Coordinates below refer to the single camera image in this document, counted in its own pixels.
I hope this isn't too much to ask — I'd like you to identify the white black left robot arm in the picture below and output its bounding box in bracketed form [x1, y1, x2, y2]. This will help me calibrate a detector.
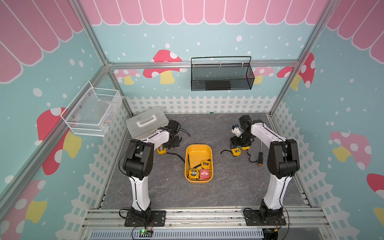
[120, 120, 181, 218]

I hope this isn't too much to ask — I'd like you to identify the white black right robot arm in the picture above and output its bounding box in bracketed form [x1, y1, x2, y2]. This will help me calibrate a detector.
[230, 115, 300, 222]

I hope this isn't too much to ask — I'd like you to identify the yellow tape measure front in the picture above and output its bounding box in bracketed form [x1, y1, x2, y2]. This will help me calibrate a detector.
[188, 155, 201, 180]

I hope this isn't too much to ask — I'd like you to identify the white plastic storage case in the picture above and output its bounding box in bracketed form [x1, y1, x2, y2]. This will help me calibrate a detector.
[126, 107, 169, 140]

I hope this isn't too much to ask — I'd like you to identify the pink tape measure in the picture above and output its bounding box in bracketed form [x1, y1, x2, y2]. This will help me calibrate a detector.
[199, 169, 211, 181]

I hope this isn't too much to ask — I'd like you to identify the yellow plastic tray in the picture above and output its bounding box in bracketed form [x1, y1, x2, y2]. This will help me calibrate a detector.
[184, 144, 214, 184]

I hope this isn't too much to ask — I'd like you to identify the black orange screwdriver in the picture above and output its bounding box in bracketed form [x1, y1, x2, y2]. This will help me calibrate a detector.
[258, 141, 264, 166]

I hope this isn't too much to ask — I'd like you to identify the green circuit board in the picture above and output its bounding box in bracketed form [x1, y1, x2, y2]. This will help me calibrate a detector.
[139, 229, 154, 238]

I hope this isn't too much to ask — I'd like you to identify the black wire mesh basket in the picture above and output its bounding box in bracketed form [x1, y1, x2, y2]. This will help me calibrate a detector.
[191, 56, 255, 91]

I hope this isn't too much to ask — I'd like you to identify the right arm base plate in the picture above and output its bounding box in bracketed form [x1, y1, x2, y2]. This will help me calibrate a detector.
[243, 208, 287, 228]

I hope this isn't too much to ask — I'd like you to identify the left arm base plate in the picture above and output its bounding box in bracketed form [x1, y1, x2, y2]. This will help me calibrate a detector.
[124, 209, 167, 227]

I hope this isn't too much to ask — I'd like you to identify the white wire mesh basket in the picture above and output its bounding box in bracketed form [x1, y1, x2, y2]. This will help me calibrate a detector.
[61, 82, 123, 137]

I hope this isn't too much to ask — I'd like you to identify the grey slotted cable duct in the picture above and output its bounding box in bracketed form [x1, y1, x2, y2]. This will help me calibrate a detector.
[89, 228, 265, 240]

